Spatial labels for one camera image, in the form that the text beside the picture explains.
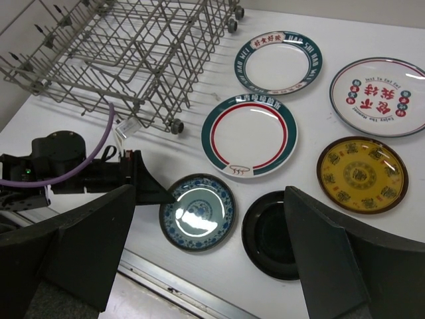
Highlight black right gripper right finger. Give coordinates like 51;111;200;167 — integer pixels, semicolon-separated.
284;186;424;318

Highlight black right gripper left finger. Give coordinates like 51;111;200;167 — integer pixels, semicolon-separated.
1;185;135;318

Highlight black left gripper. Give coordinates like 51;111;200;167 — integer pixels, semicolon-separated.
50;150;175;205

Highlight blue floral plate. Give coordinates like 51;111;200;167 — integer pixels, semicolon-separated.
159;173;237;252

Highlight black plate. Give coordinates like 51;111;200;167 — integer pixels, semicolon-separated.
241;190;299;280

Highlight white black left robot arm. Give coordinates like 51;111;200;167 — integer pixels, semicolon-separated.
1;131;175;212

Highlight yellow patterned plate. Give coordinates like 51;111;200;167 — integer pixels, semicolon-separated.
316;136;409;215

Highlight white plate red characters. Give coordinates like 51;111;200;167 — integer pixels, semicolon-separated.
329;57;424;138

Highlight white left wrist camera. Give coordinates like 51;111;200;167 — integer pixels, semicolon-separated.
112;117;141;157

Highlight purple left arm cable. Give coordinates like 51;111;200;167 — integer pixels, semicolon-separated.
0;102;117;187

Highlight green red ring plate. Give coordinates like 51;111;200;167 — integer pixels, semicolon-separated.
201;94;299;179

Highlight aluminium table rail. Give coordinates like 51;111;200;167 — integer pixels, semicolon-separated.
116;248;253;318

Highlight grey wire dish rack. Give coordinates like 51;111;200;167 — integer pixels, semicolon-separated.
1;1;245;134

